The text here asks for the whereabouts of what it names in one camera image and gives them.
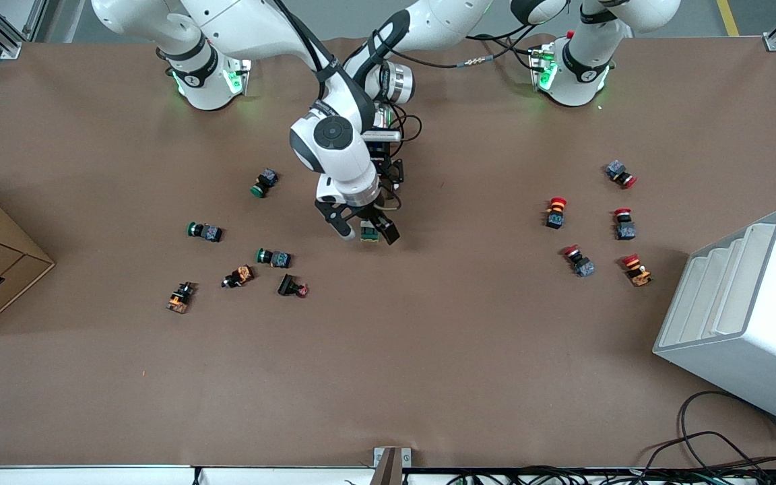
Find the green mushroom push button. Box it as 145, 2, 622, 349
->
250, 168, 279, 199
256, 248, 292, 269
187, 221, 224, 243

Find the brown paper table cover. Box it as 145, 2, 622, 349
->
0, 35, 776, 472

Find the red emergency button orange collar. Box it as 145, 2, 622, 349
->
544, 197, 568, 230

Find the red mushroom button blue block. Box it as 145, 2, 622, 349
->
561, 245, 596, 278
605, 160, 638, 189
614, 208, 637, 241

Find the red emergency button orange block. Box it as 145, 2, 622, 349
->
621, 254, 653, 288

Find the white slotted rack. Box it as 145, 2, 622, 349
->
653, 208, 776, 434

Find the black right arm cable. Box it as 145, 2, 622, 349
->
270, 0, 345, 85

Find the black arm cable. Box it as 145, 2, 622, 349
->
378, 24, 567, 146
270, 0, 345, 85

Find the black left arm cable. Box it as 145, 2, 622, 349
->
378, 24, 567, 146

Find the silver-ringed selector switch orange block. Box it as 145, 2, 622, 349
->
222, 265, 255, 290

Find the black orange selector switch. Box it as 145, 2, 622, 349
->
166, 282, 197, 315

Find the grey metal mount bracket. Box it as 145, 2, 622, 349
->
373, 447, 412, 485

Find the black cable bundle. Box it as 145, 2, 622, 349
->
442, 463, 776, 485

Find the black cable loop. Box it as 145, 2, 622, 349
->
678, 391, 776, 472

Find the white table edge rail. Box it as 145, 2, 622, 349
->
0, 463, 375, 485

